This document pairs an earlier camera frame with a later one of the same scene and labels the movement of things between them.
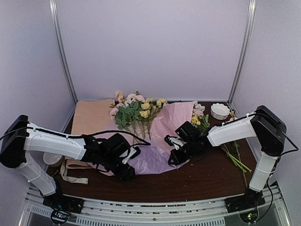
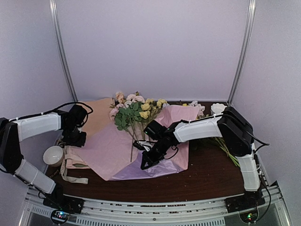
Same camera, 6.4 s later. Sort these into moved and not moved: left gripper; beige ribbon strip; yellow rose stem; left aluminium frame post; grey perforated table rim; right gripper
Moved: right gripper; left gripper
Not moved: left aluminium frame post; grey perforated table rim; beige ribbon strip; yellow rose stem
